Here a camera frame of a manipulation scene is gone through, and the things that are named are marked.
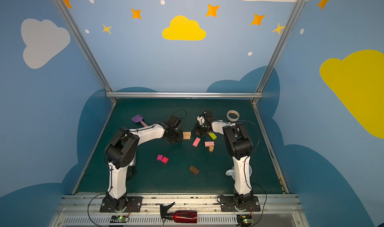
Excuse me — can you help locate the light pink wood block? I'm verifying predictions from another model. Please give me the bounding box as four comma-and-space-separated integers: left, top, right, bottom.
205, 141, 215, 147

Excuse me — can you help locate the purple pink toy spatula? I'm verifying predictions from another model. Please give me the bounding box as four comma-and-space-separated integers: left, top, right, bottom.
132, 114, 148, 127

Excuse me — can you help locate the aluminium corner post right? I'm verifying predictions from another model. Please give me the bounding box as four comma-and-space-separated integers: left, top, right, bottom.
252, 0, 306, 107

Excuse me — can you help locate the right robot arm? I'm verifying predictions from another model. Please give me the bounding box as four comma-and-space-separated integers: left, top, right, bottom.
193, 117, 254, 210

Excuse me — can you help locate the right controller board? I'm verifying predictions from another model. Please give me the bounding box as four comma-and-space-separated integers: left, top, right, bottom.
236, 215, 254, 227

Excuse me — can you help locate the yellow-green wood block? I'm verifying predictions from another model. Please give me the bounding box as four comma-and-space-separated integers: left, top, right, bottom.
208, 132, 217, 140

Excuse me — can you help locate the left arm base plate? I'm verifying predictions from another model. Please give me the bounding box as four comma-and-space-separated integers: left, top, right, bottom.
100, 196, 143, 213

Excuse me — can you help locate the red spray bottle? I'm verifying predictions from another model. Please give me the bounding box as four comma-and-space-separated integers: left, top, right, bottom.
160, 202, 198, 224

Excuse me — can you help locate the brown wood block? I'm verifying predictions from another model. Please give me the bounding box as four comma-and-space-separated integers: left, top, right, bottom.
189, 165, 200, 176

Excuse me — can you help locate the light blue mug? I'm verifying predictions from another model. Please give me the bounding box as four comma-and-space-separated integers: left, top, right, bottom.
225, 166, 236, 179

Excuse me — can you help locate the white tape roll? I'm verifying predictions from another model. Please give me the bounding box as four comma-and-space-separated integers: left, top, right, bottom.
227, 110, 240, 122

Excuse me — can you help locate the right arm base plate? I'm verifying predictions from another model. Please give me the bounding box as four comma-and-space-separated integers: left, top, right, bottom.
217, 195, 261, 212

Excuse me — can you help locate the aluminium frame rail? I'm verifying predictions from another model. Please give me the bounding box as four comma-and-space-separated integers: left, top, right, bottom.
106, 92, 263, 99

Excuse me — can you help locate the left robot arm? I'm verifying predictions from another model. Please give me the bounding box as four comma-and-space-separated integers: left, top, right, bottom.
100, 123, 183, 213

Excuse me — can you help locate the controller board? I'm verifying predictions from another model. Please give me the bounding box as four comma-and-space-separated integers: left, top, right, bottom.
110, 215, 129, 224
236, 215, 254, 227

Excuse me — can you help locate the left controller board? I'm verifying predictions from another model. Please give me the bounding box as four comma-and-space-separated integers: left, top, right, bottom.
110, 215, 129, 224

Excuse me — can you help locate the aluminium corner post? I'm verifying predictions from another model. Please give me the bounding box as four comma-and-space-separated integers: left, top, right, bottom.
52, 0, 113, 94
252, 0, 306, 107

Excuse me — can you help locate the aluminium corner post left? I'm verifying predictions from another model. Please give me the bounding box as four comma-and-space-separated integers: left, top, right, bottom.
52, 0, 113, 94

